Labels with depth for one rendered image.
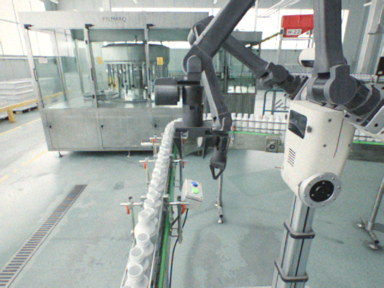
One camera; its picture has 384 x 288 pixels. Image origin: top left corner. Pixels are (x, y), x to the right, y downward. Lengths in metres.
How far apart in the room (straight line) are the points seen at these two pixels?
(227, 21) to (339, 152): 0.61
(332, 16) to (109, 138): 3.95
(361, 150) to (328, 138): 1.60
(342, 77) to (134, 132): 3.74
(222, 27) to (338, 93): 0.33
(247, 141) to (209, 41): 1.83
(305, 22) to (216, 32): 6.81
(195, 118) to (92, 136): 3.87
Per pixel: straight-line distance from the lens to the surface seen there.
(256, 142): 2.35
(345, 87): 0.71
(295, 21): 7.36
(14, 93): 9.54
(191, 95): 0.59
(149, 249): 0.76
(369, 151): 2.54
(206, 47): 0.60
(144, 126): 4.11
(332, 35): 0.72
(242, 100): 6.06
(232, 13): 0.63
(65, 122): 4.52
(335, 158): 0.98
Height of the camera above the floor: 1.65
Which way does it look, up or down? 20 degrees down
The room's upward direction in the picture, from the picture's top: straight up
